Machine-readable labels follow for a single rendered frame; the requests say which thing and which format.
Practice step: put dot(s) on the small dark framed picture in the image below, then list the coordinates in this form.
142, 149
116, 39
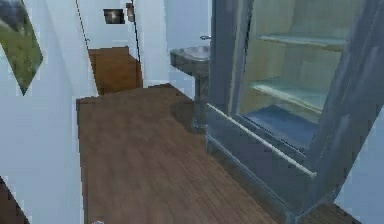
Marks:
114, 16

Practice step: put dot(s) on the grey pedestal sink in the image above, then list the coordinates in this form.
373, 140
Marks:
195, 61

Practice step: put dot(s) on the green landscape wall picture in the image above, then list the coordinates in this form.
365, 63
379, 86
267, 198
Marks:
20, 50

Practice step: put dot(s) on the small brown framed picture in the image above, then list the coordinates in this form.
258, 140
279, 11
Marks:
130, 12

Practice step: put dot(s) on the grey glass-front cabinet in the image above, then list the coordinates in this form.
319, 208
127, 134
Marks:
260, 156

